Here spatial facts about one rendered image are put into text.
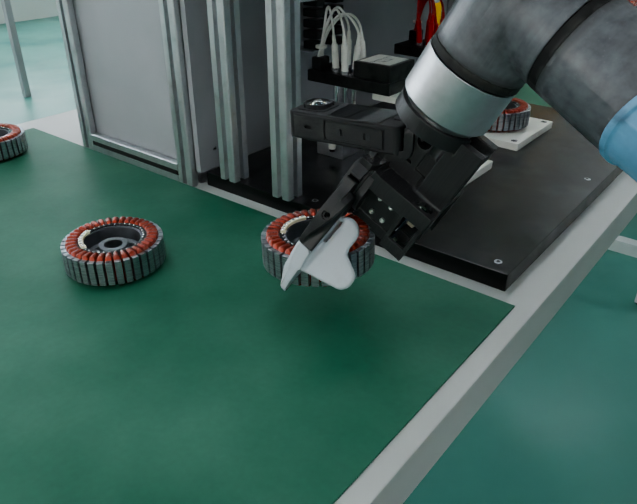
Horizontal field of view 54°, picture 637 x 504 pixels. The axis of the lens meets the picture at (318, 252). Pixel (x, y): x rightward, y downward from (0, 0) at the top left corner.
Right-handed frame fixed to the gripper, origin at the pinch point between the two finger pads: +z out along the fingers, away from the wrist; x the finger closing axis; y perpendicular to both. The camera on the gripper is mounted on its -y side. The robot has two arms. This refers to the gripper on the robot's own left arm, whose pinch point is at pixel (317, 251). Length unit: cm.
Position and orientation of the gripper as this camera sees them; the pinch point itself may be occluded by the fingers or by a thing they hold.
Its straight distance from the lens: 62.4
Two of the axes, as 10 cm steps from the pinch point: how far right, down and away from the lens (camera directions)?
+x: 5.5, -4.1, 7.3
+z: -4.1, 6.3, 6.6
